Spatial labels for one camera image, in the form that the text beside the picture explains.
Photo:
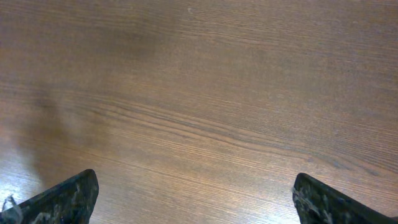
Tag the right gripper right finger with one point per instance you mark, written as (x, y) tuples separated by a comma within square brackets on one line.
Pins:
[(318, 203)]

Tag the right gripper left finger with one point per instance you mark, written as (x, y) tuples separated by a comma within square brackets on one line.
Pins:
[(71, 201)]

